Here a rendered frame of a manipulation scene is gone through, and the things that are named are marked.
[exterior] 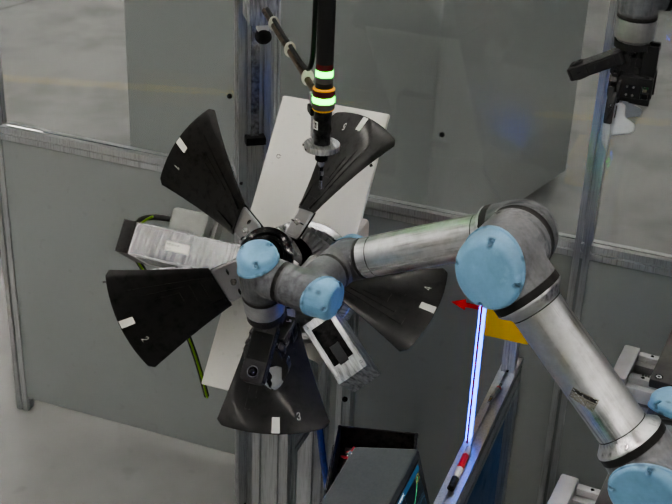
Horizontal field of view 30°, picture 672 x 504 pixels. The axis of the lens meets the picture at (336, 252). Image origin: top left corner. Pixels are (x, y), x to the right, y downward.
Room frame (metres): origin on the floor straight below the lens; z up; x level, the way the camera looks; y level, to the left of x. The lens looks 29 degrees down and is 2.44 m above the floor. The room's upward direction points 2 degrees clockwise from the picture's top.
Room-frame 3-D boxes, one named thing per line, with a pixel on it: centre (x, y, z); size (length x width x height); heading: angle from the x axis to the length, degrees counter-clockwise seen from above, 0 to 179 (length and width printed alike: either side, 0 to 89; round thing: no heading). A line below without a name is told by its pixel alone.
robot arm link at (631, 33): (2.28, -0.55, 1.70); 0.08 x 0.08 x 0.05
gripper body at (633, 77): (2.28, -0.55, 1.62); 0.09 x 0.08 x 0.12; 70
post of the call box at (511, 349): (2.38, -0.40, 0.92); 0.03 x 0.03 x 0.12; 70
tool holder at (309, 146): (2.23, 0.04, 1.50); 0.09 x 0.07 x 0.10; 15
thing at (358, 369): (2.24, -0.02, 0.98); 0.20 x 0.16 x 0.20; 160
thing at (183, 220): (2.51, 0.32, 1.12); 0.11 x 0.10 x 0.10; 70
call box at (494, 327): (2.38, -0.40, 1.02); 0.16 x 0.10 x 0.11; 160
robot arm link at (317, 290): (1.91, 0.04, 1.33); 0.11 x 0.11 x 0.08; 62
